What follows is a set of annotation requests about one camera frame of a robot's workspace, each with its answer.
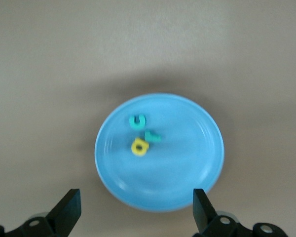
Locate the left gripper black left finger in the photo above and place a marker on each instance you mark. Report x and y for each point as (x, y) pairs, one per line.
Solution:
(61, 219)

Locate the yellow foam letter d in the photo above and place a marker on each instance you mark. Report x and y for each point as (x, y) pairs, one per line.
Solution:
(133, 147)

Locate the teal foam letter c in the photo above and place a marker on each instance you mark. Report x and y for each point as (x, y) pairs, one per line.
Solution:
(137, 126)

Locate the blue plate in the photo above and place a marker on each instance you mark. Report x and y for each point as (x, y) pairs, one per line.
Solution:
(175, 168)

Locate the teal foam letter r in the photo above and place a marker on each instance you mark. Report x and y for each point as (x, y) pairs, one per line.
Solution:
(151, 137)

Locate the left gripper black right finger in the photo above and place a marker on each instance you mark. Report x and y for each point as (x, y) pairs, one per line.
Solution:
(204, 219)

